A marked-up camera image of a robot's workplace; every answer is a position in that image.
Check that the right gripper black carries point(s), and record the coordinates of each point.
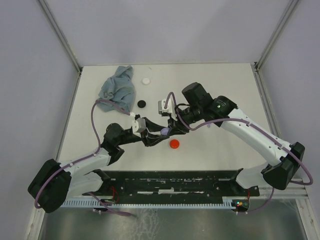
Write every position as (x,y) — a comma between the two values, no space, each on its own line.
(175,127)

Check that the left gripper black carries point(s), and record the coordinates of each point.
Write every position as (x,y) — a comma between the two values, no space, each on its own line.
(148,142)

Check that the purple earbud charging case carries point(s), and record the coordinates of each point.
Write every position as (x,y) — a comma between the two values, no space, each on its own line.
(165,131)

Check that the orange earbud charging case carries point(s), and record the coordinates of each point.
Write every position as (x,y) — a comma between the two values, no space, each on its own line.
(174,143)

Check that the black earbud charging case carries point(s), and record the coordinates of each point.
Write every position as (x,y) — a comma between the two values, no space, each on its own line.
(141,104)

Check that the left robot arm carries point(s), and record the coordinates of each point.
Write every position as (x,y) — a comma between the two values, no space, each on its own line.
(56,182)

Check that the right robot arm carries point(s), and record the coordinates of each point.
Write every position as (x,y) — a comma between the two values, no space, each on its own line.
(282,159)

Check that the blue crumpled cloth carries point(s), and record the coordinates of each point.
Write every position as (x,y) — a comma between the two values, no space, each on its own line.
(118,92)

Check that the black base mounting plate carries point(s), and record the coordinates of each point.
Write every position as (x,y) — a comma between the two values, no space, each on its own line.
(172,187)

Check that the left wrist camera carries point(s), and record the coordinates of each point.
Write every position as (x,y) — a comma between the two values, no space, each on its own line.
(138,126)

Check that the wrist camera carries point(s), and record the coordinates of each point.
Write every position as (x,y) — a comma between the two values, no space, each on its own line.
(167,109)
(138,126)

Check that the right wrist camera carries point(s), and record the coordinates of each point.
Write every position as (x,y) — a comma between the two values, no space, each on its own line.
(167,109)

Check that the aluminium frame rail right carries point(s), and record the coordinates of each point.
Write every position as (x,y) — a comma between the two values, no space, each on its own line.
(268,105)

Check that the aluminium frame rail left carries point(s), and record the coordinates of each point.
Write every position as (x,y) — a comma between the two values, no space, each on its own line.
(59,33)

